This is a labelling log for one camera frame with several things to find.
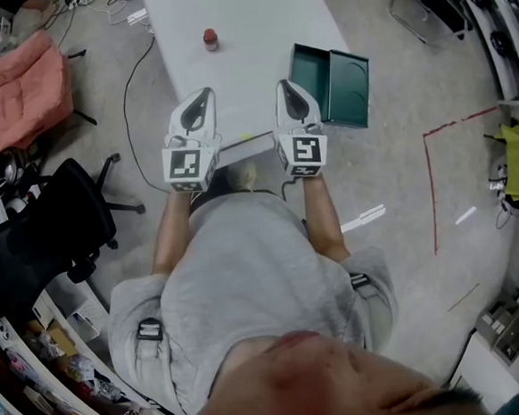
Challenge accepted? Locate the white power strip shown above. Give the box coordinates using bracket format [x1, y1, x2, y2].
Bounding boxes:
[126, 7, 151, 29]

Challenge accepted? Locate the grey storage box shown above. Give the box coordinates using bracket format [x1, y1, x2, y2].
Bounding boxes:
[472, 296, 519, 370]

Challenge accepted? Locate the person's beige shoe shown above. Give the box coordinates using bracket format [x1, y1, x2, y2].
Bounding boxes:
[226, 159, 260, 193]

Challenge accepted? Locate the small bottle with red cap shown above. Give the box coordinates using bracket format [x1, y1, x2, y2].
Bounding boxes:
[202, 26, 222, 54]

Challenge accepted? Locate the person's right forearm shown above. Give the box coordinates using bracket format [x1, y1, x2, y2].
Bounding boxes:
[300, 172, 352, 265]

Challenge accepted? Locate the white shelf with clutter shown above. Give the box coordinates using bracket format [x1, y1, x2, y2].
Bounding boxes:
[0, 276, 179, 415]

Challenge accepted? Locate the person's left forearm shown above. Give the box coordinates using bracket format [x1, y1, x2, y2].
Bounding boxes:
[144, 188, 200, 277]

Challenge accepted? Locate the black strap buckle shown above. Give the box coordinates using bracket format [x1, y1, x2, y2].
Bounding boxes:
[348, 271, 372, 291]
[134, 316, 164, 344]

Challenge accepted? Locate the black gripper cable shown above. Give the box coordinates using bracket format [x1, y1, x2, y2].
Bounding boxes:
[280, 176, 305, 202]

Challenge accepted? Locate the black office chair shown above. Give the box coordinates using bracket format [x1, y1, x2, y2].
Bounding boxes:
[0, 150, 155, 323]

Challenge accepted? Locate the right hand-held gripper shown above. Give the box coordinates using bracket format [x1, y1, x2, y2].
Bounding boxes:
[268, 75, 332, 181]

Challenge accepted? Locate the long black floor cable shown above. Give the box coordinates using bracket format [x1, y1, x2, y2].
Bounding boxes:
[118, 34, 170, 196]

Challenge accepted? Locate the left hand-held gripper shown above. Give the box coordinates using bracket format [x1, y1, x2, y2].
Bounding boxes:
[156, 87, 227, 196]

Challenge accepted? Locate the pink quilted blanket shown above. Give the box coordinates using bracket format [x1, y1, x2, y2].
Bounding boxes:
[0, 28, 79, 166]

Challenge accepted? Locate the person's grey sweatshirt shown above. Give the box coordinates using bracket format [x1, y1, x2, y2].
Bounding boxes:
[96, 179, 408, 415]

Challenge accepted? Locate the dark green box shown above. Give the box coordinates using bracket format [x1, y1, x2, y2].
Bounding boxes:
[284, 37, 375, 135]

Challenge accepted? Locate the person's face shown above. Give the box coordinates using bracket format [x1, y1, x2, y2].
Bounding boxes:
[169, 315, 498, 415]

